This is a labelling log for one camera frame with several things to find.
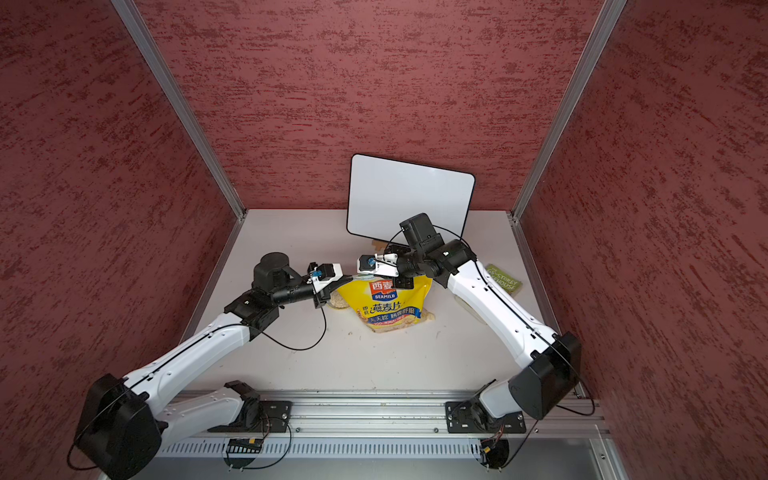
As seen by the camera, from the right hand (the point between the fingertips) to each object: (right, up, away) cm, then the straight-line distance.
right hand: (379, 272), depth 75 cm
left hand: (-8, -2, 0) cm, 8 cm away
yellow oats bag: (+1, -10, +5) cm, 11 cm away
